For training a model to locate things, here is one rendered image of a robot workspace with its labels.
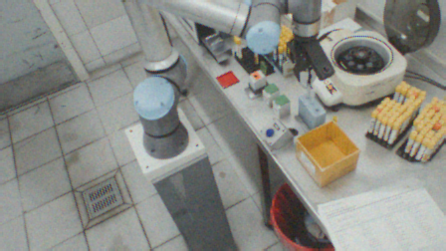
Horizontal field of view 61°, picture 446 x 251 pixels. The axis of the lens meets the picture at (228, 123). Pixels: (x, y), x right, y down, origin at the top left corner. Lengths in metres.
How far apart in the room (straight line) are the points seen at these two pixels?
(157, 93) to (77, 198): 1.46
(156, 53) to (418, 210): 0.85
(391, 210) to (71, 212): 1.81
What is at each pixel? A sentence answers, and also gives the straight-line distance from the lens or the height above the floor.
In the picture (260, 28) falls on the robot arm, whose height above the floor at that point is 1.37.
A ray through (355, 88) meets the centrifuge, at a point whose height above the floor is 0.98.
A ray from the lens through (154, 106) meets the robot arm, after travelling 1.08.
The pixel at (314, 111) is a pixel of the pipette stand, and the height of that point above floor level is 0.97.
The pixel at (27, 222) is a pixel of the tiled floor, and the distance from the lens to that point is 2.54.
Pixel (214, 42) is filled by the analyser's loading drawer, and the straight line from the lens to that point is 1.58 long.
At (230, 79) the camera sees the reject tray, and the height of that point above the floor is 0.88.
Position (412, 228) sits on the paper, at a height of 0.89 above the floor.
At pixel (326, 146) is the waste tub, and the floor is 0.88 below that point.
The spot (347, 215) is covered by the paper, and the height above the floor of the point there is 0.89.
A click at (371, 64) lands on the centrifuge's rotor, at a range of 1.35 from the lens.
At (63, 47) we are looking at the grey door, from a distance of 2.96.
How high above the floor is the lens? 1.88
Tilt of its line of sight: 50 degrees down
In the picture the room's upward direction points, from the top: 12 degrees counter-clockwise
